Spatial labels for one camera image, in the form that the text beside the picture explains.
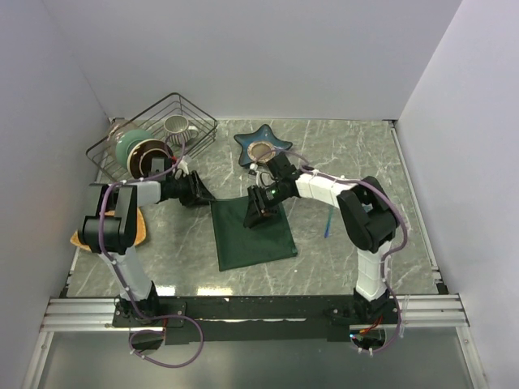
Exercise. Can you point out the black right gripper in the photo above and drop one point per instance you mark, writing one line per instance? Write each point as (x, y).
(259, 211)

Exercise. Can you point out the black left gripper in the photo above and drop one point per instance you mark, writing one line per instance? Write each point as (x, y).
(199, 194)

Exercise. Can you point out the dark green cloth napkin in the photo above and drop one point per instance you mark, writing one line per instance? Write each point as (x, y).
(238, 246)

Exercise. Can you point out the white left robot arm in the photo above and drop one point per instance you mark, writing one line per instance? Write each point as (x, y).
(109, 228)

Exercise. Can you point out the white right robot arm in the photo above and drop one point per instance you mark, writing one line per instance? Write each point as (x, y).
(370, 219)

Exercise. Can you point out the blue star-shaped ceramic dish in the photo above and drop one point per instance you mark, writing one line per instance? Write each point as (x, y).
(259, 146)

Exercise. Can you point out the dark brown ceramic bowl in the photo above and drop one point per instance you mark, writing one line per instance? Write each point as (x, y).
(139, 161)

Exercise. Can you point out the striped grey ceramic mug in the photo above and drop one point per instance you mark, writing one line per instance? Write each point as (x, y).
(179, 130)

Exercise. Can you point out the orange woven fan-shaped mat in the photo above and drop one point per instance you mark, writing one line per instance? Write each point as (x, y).
(141, 233)

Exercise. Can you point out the iridescent rainbow metal spoon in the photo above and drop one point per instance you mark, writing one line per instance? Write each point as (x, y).
(328, 225)

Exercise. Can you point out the green ceramic bowl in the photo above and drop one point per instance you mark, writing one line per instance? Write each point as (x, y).
(127, 141)

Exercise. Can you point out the clear glass jar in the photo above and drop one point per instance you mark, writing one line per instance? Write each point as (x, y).
(117, 129)

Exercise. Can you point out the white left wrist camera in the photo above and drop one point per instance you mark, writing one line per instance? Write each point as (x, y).
(183, 166)

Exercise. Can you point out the black wire dish rack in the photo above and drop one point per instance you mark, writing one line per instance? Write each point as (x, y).
(152, 120)

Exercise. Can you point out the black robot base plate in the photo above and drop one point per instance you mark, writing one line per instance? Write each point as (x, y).
(249, 318)

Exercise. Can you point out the aluminium frame rail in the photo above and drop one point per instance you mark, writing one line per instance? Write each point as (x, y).
(433, 311)

